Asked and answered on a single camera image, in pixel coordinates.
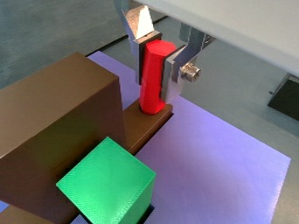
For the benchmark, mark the black angled bracket holder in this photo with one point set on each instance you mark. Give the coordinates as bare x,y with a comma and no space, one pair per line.
284,100

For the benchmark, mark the green block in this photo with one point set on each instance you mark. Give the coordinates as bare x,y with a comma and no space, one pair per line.
109,185

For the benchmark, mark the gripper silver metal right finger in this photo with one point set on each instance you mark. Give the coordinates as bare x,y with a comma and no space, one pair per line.
179,67

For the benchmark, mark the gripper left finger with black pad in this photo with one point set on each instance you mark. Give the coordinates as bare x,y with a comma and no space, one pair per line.
140,31

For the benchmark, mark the brown L-shaped block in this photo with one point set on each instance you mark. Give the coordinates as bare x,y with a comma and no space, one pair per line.
56,114

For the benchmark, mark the purple board block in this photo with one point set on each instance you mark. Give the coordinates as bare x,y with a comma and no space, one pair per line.
217,176

